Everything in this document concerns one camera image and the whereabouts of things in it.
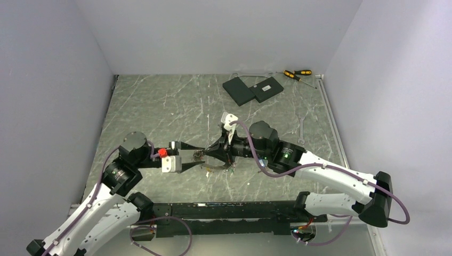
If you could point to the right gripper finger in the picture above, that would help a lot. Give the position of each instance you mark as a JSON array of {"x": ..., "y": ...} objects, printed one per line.
[
  {"x": 218, "y": 145},
  {"x": 218, "y": 154}
]

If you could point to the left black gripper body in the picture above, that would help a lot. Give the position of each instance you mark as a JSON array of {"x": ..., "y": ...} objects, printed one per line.
[{"x": 152, "y": 161}]

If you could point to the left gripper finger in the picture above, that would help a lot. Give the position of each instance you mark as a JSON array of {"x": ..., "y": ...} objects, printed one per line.
[
  {"x": 186, "y": 166},
  {"x": 180, "y": 145}
]

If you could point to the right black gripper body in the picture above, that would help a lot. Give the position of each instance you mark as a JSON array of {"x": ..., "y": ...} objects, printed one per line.
[{"x": 239, "y": 146}]

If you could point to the metal keyring with keys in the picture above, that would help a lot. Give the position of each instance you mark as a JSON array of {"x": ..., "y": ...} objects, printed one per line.
[{"x": 198, "y": 156}]

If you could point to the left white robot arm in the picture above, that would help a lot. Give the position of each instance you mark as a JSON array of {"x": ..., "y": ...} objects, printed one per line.
[{"x": 110, "y": 207}]

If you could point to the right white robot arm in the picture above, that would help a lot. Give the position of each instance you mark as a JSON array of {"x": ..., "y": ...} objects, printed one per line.
[{"x": 362, "y": 195}]

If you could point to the large black box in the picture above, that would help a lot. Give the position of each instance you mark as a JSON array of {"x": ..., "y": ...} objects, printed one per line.
[{"x": 239, "y": 92}]

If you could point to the small black box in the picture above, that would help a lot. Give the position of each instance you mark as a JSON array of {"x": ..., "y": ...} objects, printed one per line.
[{"x": 266, "y": 89}]

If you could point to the silver wrench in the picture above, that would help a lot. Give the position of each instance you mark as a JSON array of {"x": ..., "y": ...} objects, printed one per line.
[{"x": 301, "y": 134}]

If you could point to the orange black screwdriver front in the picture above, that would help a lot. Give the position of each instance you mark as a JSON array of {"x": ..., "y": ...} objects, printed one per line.
[{"x": 300, "y": 79}]

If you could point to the orange black screwdriver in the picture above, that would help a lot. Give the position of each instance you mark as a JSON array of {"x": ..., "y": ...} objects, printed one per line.
[
  {"x": 300, "y": 79},
  {"x": 297, "y": 72}
]

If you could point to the orange black screwdriver back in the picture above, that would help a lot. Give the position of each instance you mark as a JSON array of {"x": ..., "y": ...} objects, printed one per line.
[{"x": 297, "y": 72}]

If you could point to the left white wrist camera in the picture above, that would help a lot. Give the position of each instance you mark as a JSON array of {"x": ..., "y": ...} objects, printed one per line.
[{"x": 170, "y": 160}]

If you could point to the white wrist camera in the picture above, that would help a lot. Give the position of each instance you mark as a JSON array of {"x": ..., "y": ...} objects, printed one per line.
[
  {"x": 227, "y": 119},
  {"x": 170, "y": 160}
]

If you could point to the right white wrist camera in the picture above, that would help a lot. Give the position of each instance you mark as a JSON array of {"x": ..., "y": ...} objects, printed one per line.
[{"x": 227, "y": 119}]

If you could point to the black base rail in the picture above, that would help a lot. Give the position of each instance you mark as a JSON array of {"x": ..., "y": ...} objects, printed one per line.
[{"x": 276, "y": 217}]

